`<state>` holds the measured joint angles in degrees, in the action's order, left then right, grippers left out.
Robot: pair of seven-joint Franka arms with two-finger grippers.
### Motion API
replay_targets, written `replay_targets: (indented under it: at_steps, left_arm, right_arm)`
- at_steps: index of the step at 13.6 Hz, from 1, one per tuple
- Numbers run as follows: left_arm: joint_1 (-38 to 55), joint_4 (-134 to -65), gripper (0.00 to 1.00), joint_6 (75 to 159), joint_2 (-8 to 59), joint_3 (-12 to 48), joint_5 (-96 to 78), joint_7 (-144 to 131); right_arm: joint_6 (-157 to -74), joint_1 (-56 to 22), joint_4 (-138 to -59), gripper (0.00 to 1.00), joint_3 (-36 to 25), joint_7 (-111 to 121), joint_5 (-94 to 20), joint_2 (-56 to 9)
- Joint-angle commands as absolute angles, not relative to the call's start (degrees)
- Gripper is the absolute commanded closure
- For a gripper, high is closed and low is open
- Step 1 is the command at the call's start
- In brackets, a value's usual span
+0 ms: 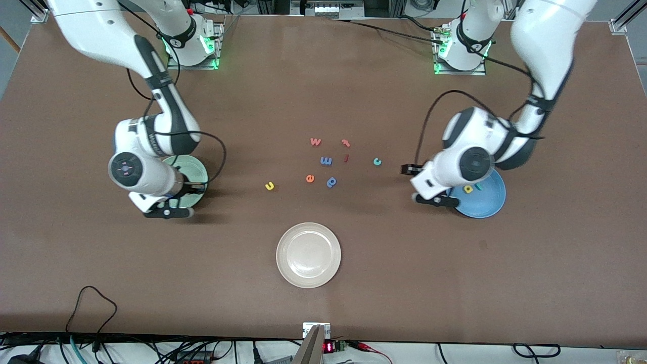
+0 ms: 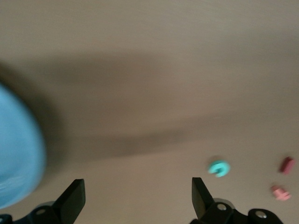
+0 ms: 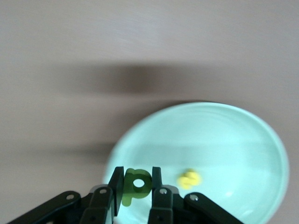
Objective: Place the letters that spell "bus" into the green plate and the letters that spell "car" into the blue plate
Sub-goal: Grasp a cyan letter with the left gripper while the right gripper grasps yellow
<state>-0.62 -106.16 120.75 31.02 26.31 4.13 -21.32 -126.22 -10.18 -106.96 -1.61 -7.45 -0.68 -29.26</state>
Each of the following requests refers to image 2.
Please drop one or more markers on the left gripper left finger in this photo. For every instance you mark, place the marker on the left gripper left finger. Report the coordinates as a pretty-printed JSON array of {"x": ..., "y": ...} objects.
[{"x": 70, "y": 200}]

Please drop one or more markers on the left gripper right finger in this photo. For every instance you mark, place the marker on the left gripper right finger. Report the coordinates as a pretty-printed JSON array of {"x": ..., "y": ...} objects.
[{"x": 201, "y": 200}]

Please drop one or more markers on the teal foam letter c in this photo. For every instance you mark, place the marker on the teal foam letter c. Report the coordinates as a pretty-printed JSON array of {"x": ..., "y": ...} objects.
[{"x": 212, "y": 166}]

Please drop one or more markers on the blue plate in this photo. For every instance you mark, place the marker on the blue plate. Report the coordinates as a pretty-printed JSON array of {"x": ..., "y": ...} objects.
[{"x": 16, "y": 149}]

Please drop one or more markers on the pink foam letter t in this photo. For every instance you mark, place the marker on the pink foam letter t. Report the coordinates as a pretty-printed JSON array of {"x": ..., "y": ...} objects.
[{"x": 280, "y": 193}]

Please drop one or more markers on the dark red foam letter i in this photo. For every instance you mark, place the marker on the dark red foam letter i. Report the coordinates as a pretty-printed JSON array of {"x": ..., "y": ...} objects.
[{"x": 287, "y": 165}]

